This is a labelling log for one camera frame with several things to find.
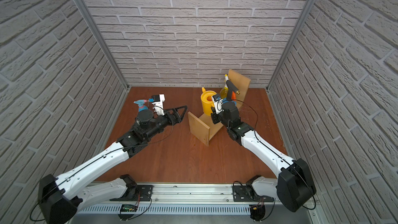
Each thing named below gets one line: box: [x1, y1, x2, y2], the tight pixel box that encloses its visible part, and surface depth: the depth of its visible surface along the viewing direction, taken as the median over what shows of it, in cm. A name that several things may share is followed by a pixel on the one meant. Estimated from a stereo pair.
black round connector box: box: [249, 204, 266, 222], surface depth 71 cm
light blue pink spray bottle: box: [133, 99, 149, 112], surface depth 91 cm
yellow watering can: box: [200, 87, 218, 116], surface depth 83 cm
